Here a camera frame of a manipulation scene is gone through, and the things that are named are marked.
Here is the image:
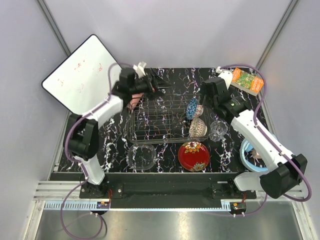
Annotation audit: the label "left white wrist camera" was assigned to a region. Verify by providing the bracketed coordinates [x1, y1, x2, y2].
[132, 61, 147, 79]

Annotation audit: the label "orange green book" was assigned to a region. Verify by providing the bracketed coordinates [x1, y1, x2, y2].
[231, 68, 264, 96]

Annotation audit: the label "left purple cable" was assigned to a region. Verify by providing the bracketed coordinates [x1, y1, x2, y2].
[61, 62, 133, 238]

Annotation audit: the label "purple cable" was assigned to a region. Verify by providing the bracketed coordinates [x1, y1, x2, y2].
[61, 62, 133, 238]
[216, 63, 313, 218]

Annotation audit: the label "light blue headphones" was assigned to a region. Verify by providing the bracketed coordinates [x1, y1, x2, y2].
[239, 138, 269, 173]

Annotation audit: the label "brown patterned ceramic bowl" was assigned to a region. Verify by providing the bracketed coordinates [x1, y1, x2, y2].
[189, 117, 208, 138]

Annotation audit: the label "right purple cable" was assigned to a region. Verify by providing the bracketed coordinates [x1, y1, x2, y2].
[216, 63, 313, 218]

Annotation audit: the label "red floral plate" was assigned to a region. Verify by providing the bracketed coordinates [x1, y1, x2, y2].
[177, 141, 210, 172]

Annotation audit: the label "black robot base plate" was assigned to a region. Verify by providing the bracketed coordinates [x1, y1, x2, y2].
[79, 172, 256, 200]

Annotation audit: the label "clear glass square plate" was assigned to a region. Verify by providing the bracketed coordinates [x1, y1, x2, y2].
[127, 144, 157, 171]

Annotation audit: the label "small pink white plug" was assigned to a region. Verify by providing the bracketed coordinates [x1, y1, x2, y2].
[251, 149, 262, 159]

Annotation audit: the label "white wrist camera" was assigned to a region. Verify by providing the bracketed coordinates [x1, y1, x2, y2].
[218, 70, 233, 89]
[132, 61, 147, 79]

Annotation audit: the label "pink plastic cup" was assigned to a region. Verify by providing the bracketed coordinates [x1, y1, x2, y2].
[127, 93, 144, 110]

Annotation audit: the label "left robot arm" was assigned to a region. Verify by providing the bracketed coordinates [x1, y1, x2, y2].
[63, 66, 171, 198]

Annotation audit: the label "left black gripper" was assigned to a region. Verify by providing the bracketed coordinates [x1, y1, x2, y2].
[130, 68, 172, 101]

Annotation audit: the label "wire dish rack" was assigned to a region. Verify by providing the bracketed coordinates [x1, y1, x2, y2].
[127, 93, 209, 145]

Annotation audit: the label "clear drinking glass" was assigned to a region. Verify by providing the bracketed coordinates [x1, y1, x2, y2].
[209, 120, 229, 142]

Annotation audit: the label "blue orange patterned bowl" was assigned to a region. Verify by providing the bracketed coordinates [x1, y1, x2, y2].
[186, 97, 204, 120]

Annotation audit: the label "white whiteboard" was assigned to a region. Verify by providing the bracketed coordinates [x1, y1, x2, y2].
[41, 34, 121, 115]

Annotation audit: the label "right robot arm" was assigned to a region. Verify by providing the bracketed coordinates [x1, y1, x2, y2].
[199, 77, 308, 199]

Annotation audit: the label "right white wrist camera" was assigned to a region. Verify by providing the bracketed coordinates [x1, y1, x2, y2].
[218, 70, 233, 89]

